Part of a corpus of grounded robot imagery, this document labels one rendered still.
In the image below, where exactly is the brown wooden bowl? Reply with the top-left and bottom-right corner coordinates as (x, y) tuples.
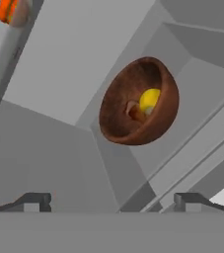
(98, 56), (181, 146)

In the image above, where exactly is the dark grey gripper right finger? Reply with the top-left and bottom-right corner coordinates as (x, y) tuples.
(173, 192), (224, 213)

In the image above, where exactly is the brown chicken drumstick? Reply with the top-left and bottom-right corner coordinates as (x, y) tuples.
(124, 100), (148, 124)

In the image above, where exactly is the orange and tan food item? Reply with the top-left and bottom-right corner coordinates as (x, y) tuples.
(0, 0), (31, 28)

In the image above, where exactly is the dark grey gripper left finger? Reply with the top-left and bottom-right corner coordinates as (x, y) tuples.
(0, 192), (53, 213)

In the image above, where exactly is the yellow lemon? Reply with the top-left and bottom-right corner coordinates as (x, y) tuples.
(138, 87), (162, 116)

